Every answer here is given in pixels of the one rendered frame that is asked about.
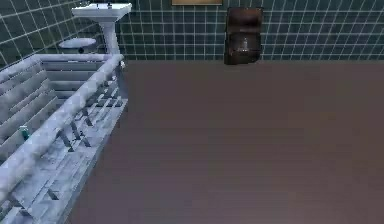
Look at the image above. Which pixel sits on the dark brown wall shelf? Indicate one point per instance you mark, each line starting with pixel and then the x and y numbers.
pixel 243 35

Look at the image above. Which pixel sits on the small green bottle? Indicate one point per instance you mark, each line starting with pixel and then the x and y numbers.
pixel 24 132

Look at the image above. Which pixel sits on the pale slatted bathtub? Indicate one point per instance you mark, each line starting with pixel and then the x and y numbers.
pixel 63 116

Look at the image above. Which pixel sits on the white pedestal sink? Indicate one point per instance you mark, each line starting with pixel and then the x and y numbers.
pixel 108 23

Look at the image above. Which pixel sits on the wooden framed wall picture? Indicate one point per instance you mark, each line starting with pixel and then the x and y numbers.
pixel 196 2

